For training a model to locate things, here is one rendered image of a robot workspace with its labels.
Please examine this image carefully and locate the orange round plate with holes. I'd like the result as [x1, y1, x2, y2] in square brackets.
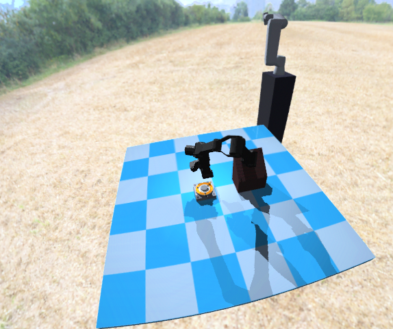
[196, 182, 213, 195]

